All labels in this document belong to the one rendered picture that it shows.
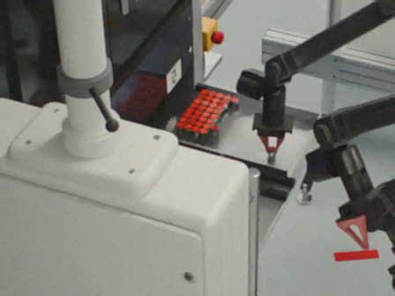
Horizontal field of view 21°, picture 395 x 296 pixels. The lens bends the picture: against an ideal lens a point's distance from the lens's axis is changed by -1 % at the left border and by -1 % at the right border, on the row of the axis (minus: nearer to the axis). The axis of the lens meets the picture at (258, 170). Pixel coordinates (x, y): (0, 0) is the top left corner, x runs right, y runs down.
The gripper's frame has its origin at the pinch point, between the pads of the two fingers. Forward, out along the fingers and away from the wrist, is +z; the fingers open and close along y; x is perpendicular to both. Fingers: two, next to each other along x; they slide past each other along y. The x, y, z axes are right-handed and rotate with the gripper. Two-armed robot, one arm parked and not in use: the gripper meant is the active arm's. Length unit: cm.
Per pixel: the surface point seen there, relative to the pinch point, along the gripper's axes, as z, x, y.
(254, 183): -52, 75, -2
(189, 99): 4.4, -24.5, 25.5
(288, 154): 4.2, -3.7, -4.2
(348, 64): 38, -99, -19
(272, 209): 5.0, 17.5, -1.8
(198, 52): -7.2, -31.6, 23.7
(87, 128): -69, 85, 24
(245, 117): 4.1, -18.1, 8.8
